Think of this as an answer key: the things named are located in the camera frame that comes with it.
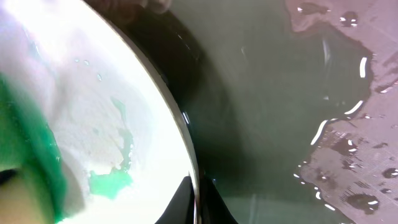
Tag green yellow sponge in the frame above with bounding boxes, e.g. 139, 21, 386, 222
1, 75, 67, 223

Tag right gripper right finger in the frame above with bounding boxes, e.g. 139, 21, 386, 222
200, 177, 238, 224

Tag white plate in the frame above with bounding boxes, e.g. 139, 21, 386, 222
1, 1, 200, 223

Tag black serving tray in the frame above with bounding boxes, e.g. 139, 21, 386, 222
86, 0, 398, 224

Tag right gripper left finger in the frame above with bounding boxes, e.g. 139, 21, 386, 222
155, 176, 195, 224

